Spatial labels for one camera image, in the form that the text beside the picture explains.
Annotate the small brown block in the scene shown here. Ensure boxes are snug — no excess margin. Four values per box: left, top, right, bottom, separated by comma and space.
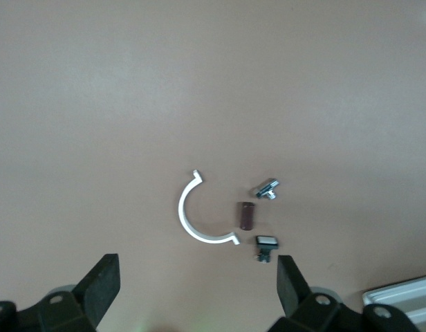
236, 201, 256, 231

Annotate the black square button white cap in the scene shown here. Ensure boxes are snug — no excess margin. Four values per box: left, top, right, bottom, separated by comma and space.
252, 234, 281, 265

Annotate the white cabinet drawer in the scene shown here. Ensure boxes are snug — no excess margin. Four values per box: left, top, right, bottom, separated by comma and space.
361, 274, 426, 325

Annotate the white half ring clamp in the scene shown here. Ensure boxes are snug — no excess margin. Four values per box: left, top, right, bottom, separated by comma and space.
178, 169, 242, 247

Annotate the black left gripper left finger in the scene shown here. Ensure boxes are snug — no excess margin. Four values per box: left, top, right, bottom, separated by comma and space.
0, 253, 122, 332

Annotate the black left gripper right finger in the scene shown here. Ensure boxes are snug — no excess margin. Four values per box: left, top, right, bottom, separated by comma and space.
268, 255, 421, 332

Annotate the silver metal T-bolt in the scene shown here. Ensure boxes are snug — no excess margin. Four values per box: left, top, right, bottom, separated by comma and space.
250, 177, 281, 201

